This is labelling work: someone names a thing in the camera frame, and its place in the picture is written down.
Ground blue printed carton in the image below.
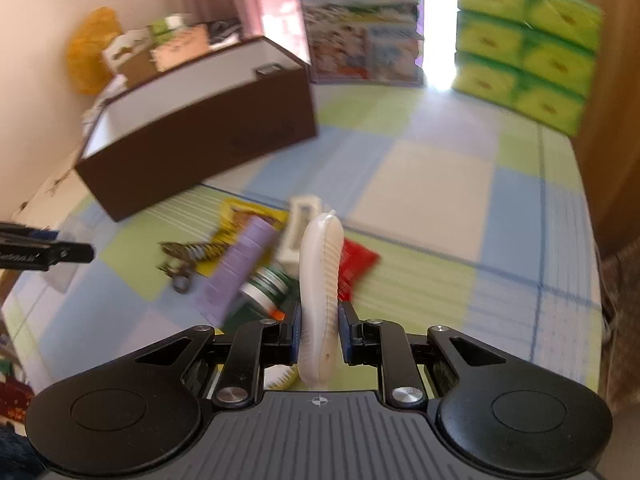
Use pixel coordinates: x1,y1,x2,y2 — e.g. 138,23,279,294
292,0,426,86

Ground brown storage box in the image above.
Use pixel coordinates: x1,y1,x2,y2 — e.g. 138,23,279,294
74,35,319,223

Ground pink curtain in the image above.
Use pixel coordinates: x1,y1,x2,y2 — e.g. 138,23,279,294
172,0,311,61

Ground zebra striped hair clip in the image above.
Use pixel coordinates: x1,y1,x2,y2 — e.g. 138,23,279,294
157,240,228,293

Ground green packs on cardboard box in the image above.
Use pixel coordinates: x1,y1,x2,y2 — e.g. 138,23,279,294
150,17,191,46

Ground red snack packet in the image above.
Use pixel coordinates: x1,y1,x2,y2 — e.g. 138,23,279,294
336,239,381,303

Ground green and white jar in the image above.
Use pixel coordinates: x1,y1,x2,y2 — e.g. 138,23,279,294
239,265,293,321

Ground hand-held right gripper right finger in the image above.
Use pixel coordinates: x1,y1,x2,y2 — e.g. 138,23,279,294
338,302,508,411

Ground small white box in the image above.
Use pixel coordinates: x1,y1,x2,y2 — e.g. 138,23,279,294
276,196,323,271

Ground brown cardboard box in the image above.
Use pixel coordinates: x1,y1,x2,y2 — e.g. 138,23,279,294
102,22,211,91

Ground yellow printed packet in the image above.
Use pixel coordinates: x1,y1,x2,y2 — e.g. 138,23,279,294
197,199,291,278

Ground yellow plush toy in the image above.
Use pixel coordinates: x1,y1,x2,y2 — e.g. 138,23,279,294
67,7,123,95

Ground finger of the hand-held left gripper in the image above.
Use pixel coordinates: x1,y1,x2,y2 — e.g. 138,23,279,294
0,241,95,272
0,222,58,241

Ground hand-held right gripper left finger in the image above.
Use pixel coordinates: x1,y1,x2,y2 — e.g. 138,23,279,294
136,305,303,407

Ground black bag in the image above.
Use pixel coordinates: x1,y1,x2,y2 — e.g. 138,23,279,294
207,19,242,45

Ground white hair brush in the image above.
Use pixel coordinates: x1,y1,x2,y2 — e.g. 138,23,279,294
262,212,346,392

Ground wooden panel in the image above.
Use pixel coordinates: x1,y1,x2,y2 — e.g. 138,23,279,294
565,0,640,246

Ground bundle of green tissue packs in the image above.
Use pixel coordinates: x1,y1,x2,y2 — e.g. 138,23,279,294
452,0,606,137

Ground purple cosmetic tube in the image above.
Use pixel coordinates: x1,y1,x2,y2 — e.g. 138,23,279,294
192,216,278,328

